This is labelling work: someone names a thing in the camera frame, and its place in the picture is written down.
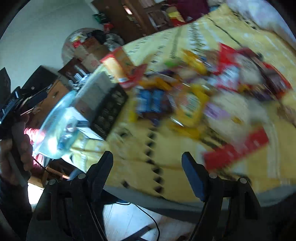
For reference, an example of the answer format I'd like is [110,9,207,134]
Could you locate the pile of assorted snacks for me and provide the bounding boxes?
[130,44,292,170]

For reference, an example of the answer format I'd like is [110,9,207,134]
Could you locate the person's left hand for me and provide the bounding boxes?
[1,114,33,187]

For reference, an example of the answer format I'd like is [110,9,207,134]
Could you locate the wooden chest of drawers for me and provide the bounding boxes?
[27,80,69,128]

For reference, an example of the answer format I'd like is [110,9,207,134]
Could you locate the black television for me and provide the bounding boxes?
[22,65,58,94]

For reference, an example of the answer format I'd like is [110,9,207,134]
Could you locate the clear glass snack bowl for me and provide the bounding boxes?
[33,90,88,159]

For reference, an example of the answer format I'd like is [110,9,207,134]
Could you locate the yellow patterned bed sheet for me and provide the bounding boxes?
[71,3,295,205]

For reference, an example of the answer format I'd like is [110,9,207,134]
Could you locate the white carton box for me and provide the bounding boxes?
[67,72,128,141]

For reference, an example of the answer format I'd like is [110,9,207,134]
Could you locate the stacked cardboard boxes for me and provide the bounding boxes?
[74,37,110,73]

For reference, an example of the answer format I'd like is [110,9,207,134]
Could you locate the red orange gift box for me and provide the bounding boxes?
[100,47,147,89]

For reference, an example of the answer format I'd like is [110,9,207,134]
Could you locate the dark wooden wardrobe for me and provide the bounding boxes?
[90,0,175,43]

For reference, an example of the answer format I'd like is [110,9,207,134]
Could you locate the black cable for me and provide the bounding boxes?
[32,157,162,241]

